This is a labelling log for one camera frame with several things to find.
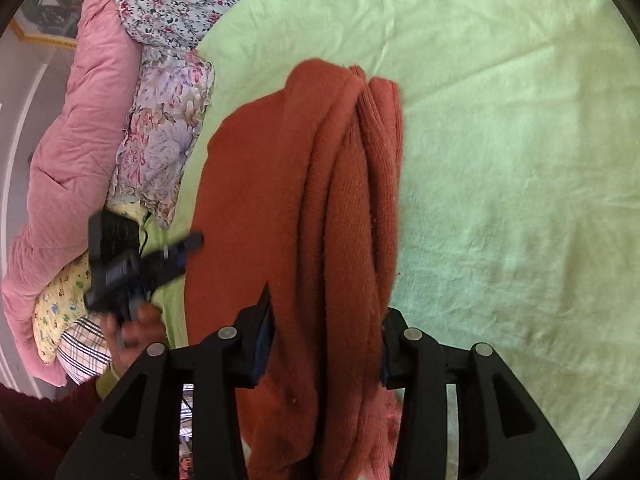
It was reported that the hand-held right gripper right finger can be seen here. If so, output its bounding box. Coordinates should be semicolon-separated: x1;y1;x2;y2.
380;307;581;480

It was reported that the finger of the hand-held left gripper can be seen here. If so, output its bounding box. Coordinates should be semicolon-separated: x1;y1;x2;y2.
142;231;206;292

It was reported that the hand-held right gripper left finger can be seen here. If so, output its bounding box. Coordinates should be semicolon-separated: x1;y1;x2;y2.
54;282;275;480

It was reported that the orange knit sweater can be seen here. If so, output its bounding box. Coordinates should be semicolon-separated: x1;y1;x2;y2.
184;59;406;480

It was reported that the person's left forearm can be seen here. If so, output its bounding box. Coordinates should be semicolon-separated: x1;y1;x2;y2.
0;364;122;463

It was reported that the person's left hand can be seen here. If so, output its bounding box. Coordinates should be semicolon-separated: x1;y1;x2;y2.
102;302;169;377

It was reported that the yellow cartoon print pillow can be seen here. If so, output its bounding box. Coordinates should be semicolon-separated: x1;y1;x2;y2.
34;202;151;366

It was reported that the plaid cloth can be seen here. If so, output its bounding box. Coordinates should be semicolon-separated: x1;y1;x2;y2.
55;312;113;386

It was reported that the pink quilt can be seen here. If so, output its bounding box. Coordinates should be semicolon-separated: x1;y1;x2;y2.
0;0;143;388

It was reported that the large-flower print pillow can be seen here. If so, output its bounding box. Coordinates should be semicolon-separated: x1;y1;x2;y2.
107;47;216;231

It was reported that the green bed sheet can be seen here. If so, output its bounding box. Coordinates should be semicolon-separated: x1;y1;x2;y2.
145;0;640;480

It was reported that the small-flower print quilt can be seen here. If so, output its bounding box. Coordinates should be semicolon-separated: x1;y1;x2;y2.
115;0;291;53

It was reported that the black cable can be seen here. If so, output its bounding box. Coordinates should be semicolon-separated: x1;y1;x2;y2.
137;211;152;257

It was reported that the gold framed wall picture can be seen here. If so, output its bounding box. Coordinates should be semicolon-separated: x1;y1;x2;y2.
12;0;118;52

